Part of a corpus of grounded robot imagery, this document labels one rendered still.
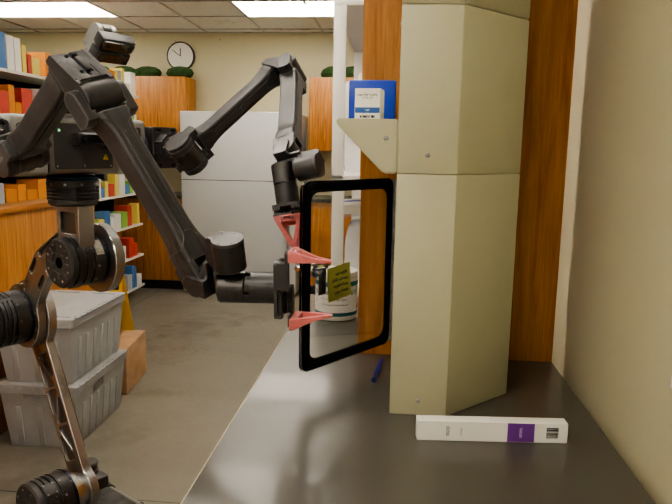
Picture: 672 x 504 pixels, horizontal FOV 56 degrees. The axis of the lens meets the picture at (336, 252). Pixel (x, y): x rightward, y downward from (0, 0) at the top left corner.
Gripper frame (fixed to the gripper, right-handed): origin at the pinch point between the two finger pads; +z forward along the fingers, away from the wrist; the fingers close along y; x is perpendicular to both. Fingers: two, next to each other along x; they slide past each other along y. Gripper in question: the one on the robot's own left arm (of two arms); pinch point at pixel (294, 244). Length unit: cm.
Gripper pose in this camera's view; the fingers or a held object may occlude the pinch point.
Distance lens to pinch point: 151.4
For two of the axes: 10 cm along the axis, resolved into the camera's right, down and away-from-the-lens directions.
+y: 0.9, 1.0, 9.9
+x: -9.8, 1.6, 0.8
